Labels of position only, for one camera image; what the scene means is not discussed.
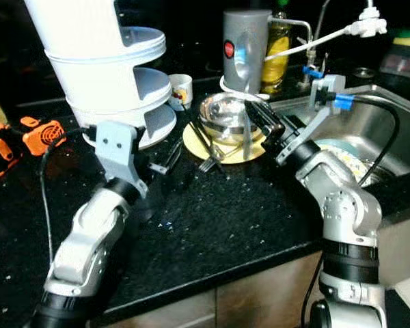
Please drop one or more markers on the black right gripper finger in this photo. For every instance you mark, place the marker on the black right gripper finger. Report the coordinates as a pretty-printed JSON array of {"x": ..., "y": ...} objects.
[
  {"x": 268, "y": 131},
  {"x": 263, "y": 115}
]

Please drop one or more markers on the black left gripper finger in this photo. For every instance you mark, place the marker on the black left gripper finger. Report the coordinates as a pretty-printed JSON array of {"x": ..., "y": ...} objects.
[{"x": 176, "y": 154}]

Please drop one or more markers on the long steel spoon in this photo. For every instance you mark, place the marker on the long steel spoon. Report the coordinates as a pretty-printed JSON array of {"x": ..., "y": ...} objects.
[{"x": 244, "y": 58}]

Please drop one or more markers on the white floral plate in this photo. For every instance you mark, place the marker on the white floral plate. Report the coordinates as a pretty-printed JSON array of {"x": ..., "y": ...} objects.
[{"x": 348, "y": 160}]

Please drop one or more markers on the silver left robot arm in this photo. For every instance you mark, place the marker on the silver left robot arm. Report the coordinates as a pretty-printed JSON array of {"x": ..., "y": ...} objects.
[{"x": 92, "y": 246}]

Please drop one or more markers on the steel fork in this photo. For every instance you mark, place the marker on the steel fork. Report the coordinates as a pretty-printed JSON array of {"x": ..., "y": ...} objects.
[{"x": 212, "y": 160}]

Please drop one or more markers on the large steel bowl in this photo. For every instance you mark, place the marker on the large steel bowl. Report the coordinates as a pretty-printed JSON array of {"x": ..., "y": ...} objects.
[{"x": 225, "y": 117}]

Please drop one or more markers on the yellow plate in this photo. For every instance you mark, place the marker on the yellow plate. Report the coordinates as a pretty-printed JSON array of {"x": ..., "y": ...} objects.
[{"x": 232, "y": 154}]

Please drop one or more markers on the yellow oil bottle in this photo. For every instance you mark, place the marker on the yellow oil bottle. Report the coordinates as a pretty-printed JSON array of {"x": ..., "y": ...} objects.
[{"x": 279, "y": 58}]

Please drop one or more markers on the white printed mug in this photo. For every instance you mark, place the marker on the white printed mug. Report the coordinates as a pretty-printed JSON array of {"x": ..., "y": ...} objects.
[{"x": 181, "y": 92}]

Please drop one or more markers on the grey water filter cylinder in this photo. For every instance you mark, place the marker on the grey water filter cylinder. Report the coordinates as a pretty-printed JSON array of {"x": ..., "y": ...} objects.
[{"x": 242, "y": 55}]

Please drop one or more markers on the steel sink faucet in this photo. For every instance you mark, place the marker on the steel sink faucet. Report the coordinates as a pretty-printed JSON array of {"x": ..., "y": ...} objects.
[{"x": 316, "y": 61}]

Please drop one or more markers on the round steel drain cap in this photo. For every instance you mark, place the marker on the round steel drain cap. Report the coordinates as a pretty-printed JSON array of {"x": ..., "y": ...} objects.
[{"x": 363, "y": 72}]

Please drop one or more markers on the stainless steel sink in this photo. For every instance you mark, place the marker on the stainless steel sink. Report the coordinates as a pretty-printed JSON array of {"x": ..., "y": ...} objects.
[{"x": 403, "y": 130}]

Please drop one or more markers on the orange grille gadget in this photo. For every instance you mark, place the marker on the orange grille gadget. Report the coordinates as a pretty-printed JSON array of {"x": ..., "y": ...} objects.
[{"x": 44, "y": 135}]

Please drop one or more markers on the white tiered plastic rack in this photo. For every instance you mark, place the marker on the white tiered plastic rack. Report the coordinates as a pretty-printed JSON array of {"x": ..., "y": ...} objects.
[{"x": 96, "y": 61}]

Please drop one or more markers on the orange and black gadget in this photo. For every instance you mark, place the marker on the orange and black gadget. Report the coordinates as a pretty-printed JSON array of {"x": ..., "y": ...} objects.
[{"x": 0, "y": 147}]

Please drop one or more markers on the white faucet diverter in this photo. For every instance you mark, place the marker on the white faucet diverter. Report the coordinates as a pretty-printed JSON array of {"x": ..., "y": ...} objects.
[{"x": 369, "y": 26}]

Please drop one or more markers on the clear plastic sponge container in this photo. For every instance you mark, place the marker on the clear plastic sponge container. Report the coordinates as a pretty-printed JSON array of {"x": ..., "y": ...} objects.
[{"x": 403, "y": 61}]

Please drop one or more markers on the yellow sponge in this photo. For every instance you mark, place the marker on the yellow sponge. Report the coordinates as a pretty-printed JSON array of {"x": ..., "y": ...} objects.
[{"x": 404, "y": 41}]

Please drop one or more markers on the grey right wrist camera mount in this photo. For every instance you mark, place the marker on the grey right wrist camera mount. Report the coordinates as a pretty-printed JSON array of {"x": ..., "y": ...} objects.
[{"x": 318, "y": 113}]

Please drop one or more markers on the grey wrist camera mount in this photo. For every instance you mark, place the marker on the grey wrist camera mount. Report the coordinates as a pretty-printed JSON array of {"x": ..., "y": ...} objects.
[
  {"x": 121, "y": 154},
  {"x": 318, "y": 113}
]

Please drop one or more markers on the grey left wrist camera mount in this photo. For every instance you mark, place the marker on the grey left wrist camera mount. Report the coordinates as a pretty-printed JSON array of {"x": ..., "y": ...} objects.
[{"x": 121, "y": 154}]

